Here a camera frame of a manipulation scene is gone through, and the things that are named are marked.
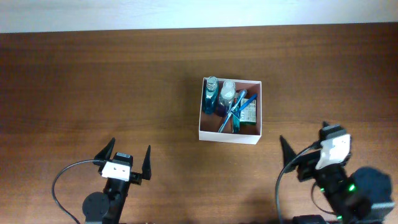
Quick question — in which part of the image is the green toothpaste tube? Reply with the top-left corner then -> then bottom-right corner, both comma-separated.
231,99 -> 240,134

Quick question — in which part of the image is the teal mouthwash bottle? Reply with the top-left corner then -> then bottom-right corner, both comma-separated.
202,76 -> 219,114

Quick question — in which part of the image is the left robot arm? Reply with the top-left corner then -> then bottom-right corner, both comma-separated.
82,138 -> 152,224

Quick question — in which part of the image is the white cardboard box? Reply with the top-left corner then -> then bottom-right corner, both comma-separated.
198,79 -> 262,144

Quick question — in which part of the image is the blue white toothbrush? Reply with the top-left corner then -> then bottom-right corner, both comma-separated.
218,90 -> 248,133

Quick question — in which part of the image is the green white soap box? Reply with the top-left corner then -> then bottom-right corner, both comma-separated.
239,100 -> 257,125

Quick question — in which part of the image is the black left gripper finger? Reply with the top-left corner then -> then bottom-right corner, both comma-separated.
94,138 -> 116,161
142,145 -> 152,180

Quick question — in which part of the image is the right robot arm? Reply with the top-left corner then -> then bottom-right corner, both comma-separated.
279,122 -> 395,223

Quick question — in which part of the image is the blue disposable razor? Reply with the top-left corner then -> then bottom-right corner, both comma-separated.
239,94 -> 257,118

